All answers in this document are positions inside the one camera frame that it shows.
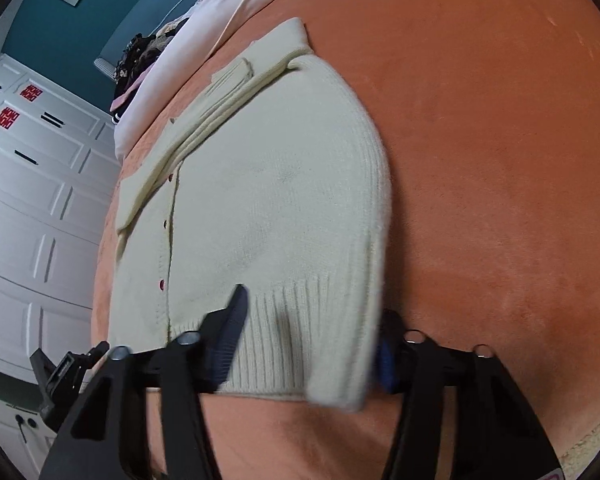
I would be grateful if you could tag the cream knit cardigan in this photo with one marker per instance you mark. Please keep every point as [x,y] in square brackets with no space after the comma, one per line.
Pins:
[260,210]

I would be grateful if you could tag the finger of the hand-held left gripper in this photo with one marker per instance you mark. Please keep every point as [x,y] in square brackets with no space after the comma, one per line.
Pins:
[54,377]

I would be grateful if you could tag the red paper door sticker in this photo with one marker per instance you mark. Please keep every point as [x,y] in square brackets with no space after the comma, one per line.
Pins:
[30,93]
[7,117]

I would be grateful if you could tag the pile of dark clothes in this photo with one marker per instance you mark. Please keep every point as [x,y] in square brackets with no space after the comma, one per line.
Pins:
[134,60]

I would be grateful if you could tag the white low cabinet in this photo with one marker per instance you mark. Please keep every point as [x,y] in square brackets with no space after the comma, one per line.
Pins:
[9,442]

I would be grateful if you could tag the orange plush blanket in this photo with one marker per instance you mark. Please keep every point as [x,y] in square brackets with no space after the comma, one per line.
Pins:
[480,160]

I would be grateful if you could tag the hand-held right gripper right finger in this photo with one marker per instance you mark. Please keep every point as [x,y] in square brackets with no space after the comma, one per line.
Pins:
[387,366]

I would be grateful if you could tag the white duvet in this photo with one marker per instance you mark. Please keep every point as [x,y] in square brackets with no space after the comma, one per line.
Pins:
[189,50]

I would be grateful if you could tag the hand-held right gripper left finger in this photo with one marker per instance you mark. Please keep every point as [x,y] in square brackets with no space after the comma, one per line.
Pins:
[232,321]

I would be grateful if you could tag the teal padded headboard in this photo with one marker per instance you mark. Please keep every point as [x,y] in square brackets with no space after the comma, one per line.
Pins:
[144,15]

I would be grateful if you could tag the white panelled wardrobe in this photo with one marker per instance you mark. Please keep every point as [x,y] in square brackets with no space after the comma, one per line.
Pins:
[39,210]

